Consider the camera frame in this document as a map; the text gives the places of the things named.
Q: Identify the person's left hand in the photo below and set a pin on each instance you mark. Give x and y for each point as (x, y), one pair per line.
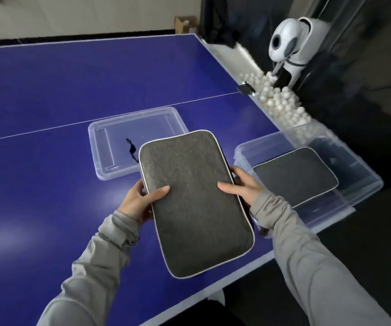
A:
(137, 203)

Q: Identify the person's right hand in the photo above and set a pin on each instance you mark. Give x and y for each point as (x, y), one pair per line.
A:
(246, 188)

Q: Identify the clear plastic lid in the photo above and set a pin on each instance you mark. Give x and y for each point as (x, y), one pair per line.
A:
(120, 139)

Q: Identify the clear plastic box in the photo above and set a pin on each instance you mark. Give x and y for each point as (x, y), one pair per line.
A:
(351, 173)

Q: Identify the person's left forearm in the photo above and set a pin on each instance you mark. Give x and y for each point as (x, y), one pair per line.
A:
(86, 275)

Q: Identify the person's right forearm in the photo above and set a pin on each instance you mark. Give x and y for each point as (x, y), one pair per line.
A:
(318, 268)

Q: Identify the brown cardboard box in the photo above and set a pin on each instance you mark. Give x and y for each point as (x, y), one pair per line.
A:
(183, 23)

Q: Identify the pile of white balls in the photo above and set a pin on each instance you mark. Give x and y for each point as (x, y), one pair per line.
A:
(280, 101)

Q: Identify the black table edge clamp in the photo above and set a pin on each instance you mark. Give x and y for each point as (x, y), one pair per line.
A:
(246, 88)

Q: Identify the white ball collection tray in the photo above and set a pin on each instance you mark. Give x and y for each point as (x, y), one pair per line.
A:
(226, 52)

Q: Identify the white ball serving machine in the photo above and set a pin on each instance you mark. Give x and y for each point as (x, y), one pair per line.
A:
(287, 40)

